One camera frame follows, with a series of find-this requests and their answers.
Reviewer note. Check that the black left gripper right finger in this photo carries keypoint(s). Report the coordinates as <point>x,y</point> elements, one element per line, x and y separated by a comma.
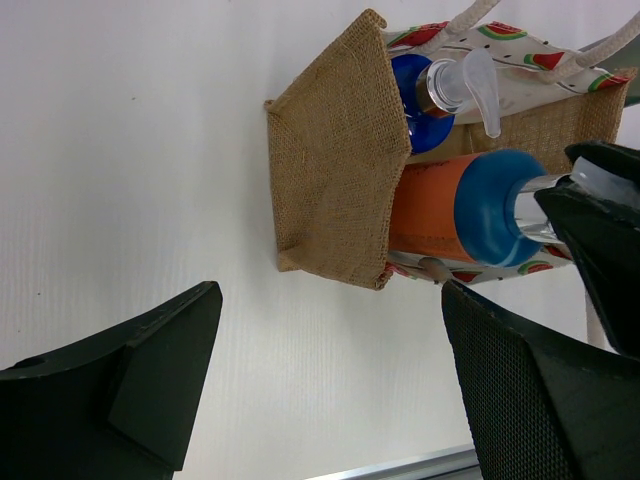
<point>540,404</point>

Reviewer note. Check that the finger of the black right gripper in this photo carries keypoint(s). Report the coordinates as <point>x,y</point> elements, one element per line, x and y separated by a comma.
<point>603,239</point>
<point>605,170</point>

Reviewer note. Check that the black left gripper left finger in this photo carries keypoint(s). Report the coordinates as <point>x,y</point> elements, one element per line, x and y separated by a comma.
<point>119,404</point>

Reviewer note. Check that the blue orange pump bottle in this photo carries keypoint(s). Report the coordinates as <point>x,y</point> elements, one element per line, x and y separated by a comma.
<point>478,209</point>

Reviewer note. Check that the dark blue pump bottle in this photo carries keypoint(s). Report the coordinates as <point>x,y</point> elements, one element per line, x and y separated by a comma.
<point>433,92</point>

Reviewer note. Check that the burlap watermelon canvas bag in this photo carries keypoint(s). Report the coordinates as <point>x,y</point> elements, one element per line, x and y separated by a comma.
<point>337,142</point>

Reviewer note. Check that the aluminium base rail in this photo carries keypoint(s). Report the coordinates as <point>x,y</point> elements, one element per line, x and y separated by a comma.
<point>452,463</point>

